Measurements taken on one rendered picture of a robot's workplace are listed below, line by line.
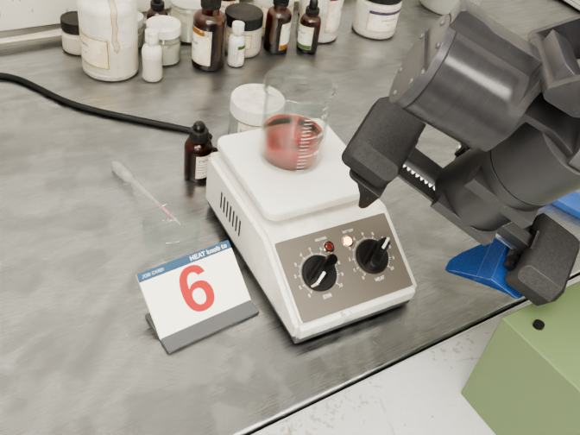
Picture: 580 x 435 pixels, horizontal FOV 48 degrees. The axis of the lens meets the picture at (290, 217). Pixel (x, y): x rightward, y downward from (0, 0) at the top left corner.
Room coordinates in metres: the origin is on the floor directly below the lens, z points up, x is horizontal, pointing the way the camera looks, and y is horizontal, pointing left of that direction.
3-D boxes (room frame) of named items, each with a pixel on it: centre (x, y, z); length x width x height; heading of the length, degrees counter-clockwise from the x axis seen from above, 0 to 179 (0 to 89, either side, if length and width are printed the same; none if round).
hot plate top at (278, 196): (0.49, 0.00, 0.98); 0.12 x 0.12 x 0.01; 35
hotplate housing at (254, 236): (0.47, -0.01, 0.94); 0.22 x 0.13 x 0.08; 35
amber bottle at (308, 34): (0.88, 0.02, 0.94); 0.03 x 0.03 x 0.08
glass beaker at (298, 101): (0.50, 0.01, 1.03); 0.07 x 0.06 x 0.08; 130
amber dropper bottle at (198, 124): (0.55, 0.11, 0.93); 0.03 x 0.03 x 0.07
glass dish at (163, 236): (0.45, 0.11, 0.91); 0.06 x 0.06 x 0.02
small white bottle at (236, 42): (0.80, 0.11, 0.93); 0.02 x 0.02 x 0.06
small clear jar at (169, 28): (0.78, 0.21, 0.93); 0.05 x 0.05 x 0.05
